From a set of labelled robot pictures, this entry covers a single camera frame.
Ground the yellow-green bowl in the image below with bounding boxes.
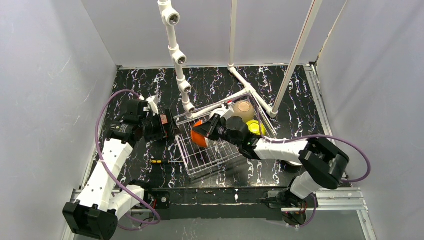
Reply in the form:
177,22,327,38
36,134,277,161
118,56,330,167
246,120,267,136

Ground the white wire dish rack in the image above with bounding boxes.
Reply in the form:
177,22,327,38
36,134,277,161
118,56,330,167
174,96,277,178

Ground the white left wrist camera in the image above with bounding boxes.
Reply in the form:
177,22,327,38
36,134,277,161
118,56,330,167
145,95,160,116

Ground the white bowl with tan outside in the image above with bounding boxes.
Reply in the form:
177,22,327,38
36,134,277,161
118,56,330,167
284,160,303,167

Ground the white bowl with brown outside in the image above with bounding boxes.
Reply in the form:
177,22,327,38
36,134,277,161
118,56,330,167
190,120,210,148

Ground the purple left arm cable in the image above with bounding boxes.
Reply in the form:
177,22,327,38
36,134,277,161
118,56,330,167
94,89,162,232

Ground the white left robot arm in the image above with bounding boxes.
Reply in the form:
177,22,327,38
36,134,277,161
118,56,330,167
62,96,179,240

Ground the beige bowl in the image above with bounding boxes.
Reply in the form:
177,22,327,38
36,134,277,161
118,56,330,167
232,100,255,123

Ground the white PVC pipe frame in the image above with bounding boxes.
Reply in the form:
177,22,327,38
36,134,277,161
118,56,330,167
155,0,324,118

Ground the blue patterned bowl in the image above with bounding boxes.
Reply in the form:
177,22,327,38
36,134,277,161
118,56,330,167
160,114,169,126

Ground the yellow handled screwdriver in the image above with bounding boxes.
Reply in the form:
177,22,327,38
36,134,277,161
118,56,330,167
149,159,182,165

